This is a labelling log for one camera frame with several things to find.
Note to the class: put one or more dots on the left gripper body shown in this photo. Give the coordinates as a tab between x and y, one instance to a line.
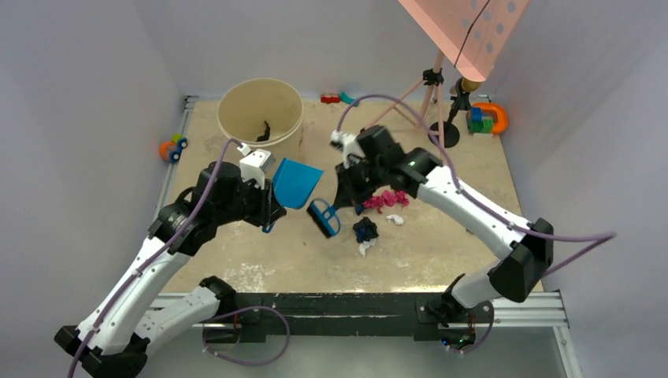
253	204

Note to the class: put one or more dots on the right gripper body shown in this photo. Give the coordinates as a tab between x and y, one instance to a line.
363	178

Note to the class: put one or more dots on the blue dustpan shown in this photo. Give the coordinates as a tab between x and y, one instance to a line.
294	183

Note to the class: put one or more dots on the blue hand brush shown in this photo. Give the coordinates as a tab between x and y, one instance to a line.
323	214

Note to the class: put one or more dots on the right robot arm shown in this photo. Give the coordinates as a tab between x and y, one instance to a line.
524	251

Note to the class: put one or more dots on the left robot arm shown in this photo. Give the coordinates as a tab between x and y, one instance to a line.
117	339

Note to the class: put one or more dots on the small pink paper scrap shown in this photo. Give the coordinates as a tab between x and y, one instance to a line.
386	199

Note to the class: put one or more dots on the white scrap left of dustpan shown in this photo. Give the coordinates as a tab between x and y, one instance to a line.
395	219

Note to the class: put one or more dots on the black twisted paper scrap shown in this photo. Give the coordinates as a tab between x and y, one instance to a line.
365	230

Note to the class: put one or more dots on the long black paper strip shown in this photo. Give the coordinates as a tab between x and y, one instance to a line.
265	136

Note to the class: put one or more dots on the white paper scrap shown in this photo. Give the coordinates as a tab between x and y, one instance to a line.
365	245

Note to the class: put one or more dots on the black microphone stand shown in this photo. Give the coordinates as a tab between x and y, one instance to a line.
446	133

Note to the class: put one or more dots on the red toy block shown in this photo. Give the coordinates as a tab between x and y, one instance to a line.
330	98

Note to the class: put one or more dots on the beige plastic bucket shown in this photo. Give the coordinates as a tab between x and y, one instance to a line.
242	110

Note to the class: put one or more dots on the orange wheeled toy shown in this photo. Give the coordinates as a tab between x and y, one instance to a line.
172	149

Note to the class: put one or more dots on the green blue toy blocks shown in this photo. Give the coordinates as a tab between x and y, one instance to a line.
479	122

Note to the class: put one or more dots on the pink music stand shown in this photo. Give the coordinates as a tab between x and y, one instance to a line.
469	36

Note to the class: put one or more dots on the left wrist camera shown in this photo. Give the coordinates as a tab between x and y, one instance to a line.
254	165

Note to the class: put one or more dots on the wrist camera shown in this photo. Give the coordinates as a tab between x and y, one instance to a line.
254	165
348	146

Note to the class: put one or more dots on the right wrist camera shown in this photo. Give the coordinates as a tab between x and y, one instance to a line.
348	146

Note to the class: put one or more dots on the orange ring toy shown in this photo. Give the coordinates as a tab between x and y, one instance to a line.
501	120

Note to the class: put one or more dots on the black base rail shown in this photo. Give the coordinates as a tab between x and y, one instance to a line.
420	316

